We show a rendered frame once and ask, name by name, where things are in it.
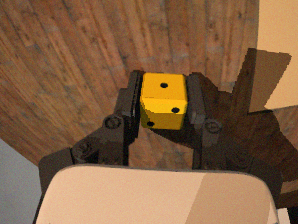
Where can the peach flat mat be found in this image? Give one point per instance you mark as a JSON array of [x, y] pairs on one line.
[[274, 81]]

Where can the yellow die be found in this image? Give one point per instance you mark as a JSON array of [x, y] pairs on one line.
[[163, 101]]

